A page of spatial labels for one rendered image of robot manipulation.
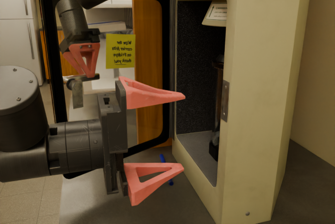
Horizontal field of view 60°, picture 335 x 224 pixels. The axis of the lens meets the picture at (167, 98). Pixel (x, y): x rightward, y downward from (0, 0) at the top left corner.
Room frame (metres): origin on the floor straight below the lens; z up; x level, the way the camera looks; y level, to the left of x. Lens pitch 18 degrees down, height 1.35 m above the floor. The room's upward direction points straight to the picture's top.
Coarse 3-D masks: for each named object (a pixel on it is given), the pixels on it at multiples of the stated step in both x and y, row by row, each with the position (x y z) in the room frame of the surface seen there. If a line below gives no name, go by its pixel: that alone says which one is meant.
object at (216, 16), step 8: (216, 0) 0.59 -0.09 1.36; (224, 0) 0.57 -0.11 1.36; (208, 8) 0.62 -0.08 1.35; (216, 8) 0.58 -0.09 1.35; (224, 8) 0.56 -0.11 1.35; (208, 16) 0.59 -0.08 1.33; (216, 16) 0.56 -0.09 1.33; (224, 16) 0.55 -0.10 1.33; (208, 24) 0.58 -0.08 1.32; (216, 24) 0.56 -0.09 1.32; (224, 24) 0.54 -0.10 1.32
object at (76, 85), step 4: (72, 80) 0.57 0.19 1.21; (76, 80) 0.56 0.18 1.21; (80, 80) 0.56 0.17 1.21; (72, 84) 0.55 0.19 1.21; (76, 84) 0.55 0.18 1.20; (80, 84) 0.56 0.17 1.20; (72, 88) 0.55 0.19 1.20; (76, 88) 0.55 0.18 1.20; (80, 88) 0.56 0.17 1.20; (72, 92) 0.55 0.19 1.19; (76, 92) 0.56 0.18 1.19; (80, 92) 0.56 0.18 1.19; (72, 96) 0.55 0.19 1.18; (76, 96) 0.56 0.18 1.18; (80, 96) 0.56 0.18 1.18; (76, 100) 0.56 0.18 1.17; (80, 100) 0.56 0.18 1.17; (76, 104) 0.56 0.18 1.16; (80, 104) 0.56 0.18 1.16; (76, 108) 0.55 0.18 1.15
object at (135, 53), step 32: (64, 0) 0.57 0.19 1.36; (96, 0) 0.61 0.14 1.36; (128, 0) 0.66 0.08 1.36; (64, 32) 0.57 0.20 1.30; (96, 32) 0.61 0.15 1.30; (128, 32) 0.66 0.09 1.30; (160, 32) 0.72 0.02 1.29; (64, 64) 0.56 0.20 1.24; (96, 64) 0.61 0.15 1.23; (128, 64) 0.66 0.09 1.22; (160, 64) 0.72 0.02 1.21; (96, 96) 0.60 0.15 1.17; (128, 128) 0.65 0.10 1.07; (160, 128) 0.72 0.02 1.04
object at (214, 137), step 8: (216, 72) 0.61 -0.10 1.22; (216, 80) 0.60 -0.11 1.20; (216, 88) 0.60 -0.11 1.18; (216, 96) 0.60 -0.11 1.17; (216, 104) 0.60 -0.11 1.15; (216, 112) 0.60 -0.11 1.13; (216, 120) 0.59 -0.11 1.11; (216, 128) 0.59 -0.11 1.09; (216, 136) 0.59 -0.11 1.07; (216, 144) 0.59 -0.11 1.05
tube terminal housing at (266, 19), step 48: (192, 0) 0.73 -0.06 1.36; (240, 0) 0.45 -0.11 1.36; (288, 0) 0.47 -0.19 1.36; (240, 48) 0.45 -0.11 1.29; (288, 48) 0.48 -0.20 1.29; (240, 96) 0.46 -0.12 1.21; (288, 96) 0.50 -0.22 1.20; (240, 144) 0.46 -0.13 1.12; (288, 144) 0.64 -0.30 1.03; (240, 192) 0.46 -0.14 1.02
